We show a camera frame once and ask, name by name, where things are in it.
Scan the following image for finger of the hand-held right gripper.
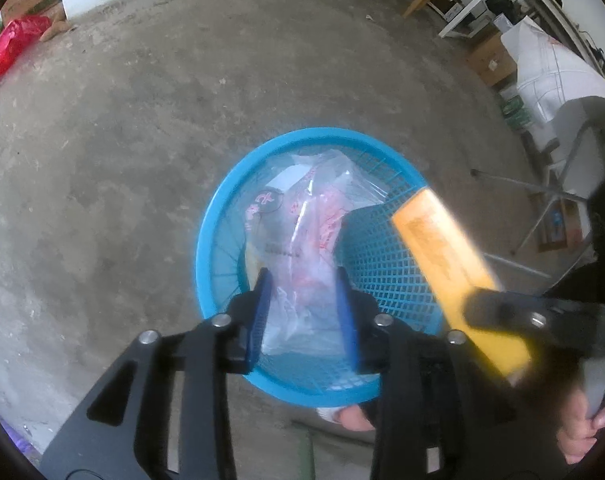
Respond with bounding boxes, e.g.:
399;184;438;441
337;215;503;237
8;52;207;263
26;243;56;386
462;287;603;348

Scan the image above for brown carton with blue label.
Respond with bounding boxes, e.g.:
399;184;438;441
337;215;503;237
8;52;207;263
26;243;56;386
537;200;590;253

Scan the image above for person's right hand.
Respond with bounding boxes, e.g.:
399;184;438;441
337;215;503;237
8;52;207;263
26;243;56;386
557;390;605;466

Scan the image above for blue plastic mesh basket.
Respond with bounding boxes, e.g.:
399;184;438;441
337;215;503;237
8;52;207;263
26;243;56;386
196;127;445;407

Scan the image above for plain brown cardboard box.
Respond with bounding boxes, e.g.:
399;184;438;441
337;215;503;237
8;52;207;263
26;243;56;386
467;32;519;87

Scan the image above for white desk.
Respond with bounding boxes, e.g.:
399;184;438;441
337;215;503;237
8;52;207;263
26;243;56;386
438;0;563;41

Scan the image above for green and white carton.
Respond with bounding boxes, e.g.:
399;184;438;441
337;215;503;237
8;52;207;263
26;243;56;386
497;87;533;131

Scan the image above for red plastic bag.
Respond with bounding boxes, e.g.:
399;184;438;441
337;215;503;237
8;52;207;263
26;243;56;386
0;15;53;87

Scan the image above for purple cloth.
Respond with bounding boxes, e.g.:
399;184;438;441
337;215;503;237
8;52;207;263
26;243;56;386
0;415;43;466

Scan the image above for clear red-printed plastic bag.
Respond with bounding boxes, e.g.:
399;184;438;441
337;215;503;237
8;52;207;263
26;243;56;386
242;149;378;356

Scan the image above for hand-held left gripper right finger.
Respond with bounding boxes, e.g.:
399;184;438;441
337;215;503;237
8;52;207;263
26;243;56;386
335;267;570;480

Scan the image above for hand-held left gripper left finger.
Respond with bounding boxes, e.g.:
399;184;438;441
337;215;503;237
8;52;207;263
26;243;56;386
40;267;276;480

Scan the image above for small tan lump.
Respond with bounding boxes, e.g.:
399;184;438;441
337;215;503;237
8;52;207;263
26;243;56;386
40;20;70;41

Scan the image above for yellow and white carton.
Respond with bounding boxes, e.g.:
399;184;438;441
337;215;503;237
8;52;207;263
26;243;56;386
391;187;533;386

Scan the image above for metal table frame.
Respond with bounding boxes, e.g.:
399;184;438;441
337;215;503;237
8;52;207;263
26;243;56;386
469;125;603;281

